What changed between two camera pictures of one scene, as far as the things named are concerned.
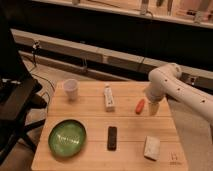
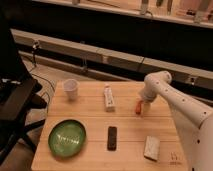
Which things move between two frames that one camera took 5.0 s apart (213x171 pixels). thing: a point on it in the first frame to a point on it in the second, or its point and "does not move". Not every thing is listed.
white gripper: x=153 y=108 to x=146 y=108
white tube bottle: x=109 y=98 does not move
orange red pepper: x=140 y=106 does not move
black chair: x=19 y=95 does not move
